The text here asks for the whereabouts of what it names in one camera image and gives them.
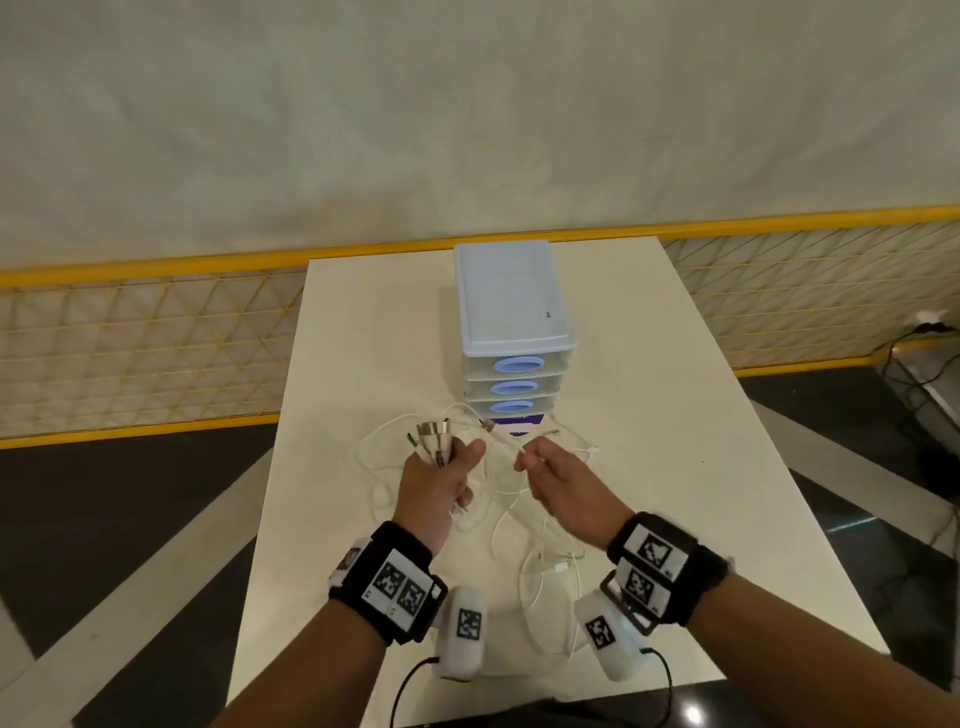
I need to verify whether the yellow mesh barrier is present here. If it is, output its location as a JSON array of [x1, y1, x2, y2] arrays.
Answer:
[[0, 204, 960, 451]]

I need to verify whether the person's left forearm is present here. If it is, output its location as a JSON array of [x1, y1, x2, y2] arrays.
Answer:
[[208, 600, 393, 728]]

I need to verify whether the bundle of white charging cables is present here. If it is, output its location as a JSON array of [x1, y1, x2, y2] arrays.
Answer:
[[356, 405, 500, 535]]

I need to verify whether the white right wrist camera pod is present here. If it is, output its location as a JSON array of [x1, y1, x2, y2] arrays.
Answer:
[[573, 590, 652, 682]]

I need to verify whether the drawer with purple front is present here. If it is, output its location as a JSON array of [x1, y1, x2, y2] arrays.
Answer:
[[483, 412, 553, 440]]

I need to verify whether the black wristband with markers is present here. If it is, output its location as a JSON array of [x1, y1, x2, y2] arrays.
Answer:
[[327, 519, 450, 648], [606, 512, 738, 630]]

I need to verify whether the white left wrist camera pod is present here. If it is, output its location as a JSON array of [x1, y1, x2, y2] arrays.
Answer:
[[437, 586, 487, 682]]

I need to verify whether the black left wristband with markers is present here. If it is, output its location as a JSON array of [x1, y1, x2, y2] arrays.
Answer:
[[327, 519, 450, 648]]

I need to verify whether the black camera cable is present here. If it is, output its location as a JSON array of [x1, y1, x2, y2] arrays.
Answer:
[[388, 656, 444, 728], [641, 646, 674, 710]]

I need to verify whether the black right camera cable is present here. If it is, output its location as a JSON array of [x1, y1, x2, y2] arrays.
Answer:
[[641, 646, 674, 710]]

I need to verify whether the white wrist camera pod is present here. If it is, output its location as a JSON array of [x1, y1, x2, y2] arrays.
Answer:
[[437, 586, 487, 682], [573, 590, 652, 682]]

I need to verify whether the white charging cable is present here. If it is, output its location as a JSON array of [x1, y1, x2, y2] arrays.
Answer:
[[478, 420, 601, 560], [491, 517, 597, 663]]

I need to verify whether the person's right hand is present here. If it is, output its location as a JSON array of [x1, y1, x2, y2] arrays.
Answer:
[[513, 437, 637, 552]]

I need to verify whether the black floor cable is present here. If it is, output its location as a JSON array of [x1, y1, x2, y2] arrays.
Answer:
[[873, 327, 960, 423]]

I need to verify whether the white drawer with blue handle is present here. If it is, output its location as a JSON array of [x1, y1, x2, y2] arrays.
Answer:
[[466, 395, 563, 420], [462, 349, 578, 380], [463, 372, 572, 402]]

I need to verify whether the black left camera cable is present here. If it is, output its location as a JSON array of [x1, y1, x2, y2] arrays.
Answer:
[[388, 656, 444, 728]]

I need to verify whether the person's right forearm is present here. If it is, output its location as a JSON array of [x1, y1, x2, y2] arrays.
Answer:
[[690, 570, 960, 728]]

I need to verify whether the white plastic drawer cabinet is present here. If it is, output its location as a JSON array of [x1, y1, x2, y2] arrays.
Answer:
[[452, 240, 579, 440]]

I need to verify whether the black right wristband with markers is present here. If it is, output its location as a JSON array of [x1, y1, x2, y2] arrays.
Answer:
[[606, 512, 738, 630]]

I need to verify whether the person's left hand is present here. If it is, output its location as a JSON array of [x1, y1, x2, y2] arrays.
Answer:
[[390, 438, 489, 560]]

